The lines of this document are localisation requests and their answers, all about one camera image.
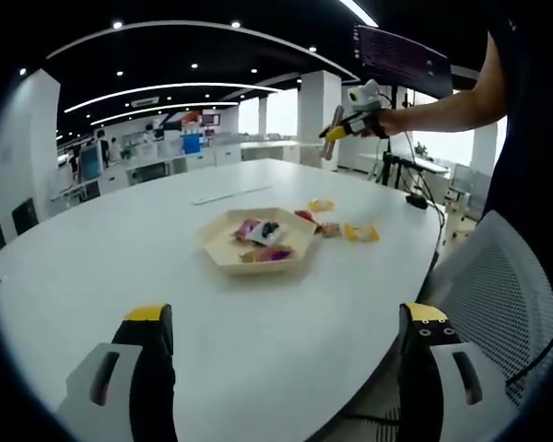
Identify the purple orange snack food packet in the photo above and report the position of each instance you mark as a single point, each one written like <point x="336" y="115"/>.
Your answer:
<point x="272" y="254"/>

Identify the white background desk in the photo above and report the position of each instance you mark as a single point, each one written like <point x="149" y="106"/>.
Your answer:
<point x="428" y="165"/>

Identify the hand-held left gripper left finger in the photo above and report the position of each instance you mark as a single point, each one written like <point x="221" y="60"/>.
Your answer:
<point x="120" y="391"/>

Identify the yellow snack food packet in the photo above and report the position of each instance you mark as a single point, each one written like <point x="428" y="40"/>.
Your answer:
<point x="361" y="232"/>
<point x="321" y="205"/>

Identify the small black device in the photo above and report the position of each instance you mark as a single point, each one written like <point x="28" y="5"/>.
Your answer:
<point x="417" y="201"/>

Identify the white cabinet counter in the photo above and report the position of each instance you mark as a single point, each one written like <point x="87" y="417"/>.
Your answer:
<point x="198" y="159"/>

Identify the brown red snack food packet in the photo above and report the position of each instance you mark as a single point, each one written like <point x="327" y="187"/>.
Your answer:
<point x="330" y="229"/>

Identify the person's dark shirt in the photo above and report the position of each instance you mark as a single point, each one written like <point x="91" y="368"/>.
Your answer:
<point x="534" y="138"/>

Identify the beige hexagonal container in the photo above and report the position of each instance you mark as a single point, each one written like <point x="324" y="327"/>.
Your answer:
<point x="258" y="268"/>

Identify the white black snack food packet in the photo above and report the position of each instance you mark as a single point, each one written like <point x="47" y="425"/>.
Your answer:
<point x="267" y="235"/>

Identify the dark display screen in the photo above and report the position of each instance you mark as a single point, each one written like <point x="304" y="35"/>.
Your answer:
<point x="396" y="55"/>

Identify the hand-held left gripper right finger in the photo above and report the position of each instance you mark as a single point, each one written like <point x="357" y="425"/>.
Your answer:
<point x="442" y="396"/>

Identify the white mesh office chair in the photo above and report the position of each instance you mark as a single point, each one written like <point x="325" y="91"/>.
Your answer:
<point x="502" y="294"/>

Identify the light blue screen kiosk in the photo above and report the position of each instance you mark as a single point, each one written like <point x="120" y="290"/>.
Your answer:
<point x="92" y="163"/>

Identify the person's right hand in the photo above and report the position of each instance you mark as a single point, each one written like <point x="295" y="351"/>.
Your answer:
<point x="391" y="122"/>

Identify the black tripod stand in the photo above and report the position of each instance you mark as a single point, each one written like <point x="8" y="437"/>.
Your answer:
<point x="389" y="159"/>

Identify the brown food tongs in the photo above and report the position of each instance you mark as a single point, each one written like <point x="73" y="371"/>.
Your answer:
<point x="328" y="149"/>

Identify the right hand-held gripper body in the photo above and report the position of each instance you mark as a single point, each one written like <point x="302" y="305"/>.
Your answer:
<point x="364" y="96"/>

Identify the grey background chairs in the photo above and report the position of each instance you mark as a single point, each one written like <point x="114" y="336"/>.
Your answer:
<point x="470" y="184"/>

